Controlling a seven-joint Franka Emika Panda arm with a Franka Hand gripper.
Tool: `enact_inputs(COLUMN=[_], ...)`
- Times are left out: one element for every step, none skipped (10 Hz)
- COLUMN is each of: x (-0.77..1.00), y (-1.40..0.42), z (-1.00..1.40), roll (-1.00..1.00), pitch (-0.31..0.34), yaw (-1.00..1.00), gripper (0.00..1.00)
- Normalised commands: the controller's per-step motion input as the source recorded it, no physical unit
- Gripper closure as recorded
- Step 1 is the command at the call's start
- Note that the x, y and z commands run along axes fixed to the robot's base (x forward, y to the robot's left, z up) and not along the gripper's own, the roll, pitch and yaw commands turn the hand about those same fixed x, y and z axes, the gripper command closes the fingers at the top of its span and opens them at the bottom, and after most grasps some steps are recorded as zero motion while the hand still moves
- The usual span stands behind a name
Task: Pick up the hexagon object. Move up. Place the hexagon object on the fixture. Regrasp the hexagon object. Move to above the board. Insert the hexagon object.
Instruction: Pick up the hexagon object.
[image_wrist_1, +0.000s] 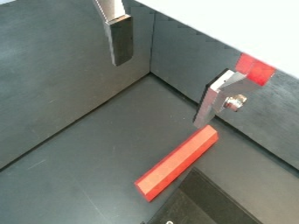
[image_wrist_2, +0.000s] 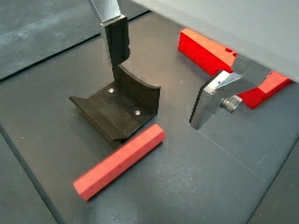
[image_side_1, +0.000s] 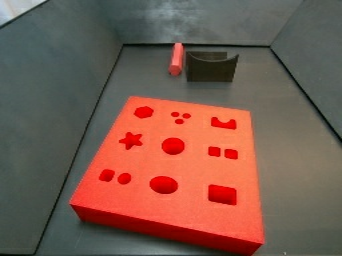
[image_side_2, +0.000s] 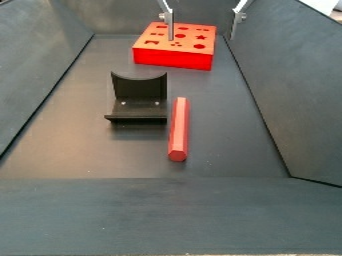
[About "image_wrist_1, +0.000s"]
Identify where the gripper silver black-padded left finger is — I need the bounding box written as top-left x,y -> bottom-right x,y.
92,0 -> 133,67

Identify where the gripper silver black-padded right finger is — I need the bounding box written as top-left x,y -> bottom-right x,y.
193,69 -> 260,129

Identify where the red hexagonal prism peg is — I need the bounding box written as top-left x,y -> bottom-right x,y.
134,125 -> 218,202

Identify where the red foam shape board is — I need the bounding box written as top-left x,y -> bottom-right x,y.
234,53 -> 276,86

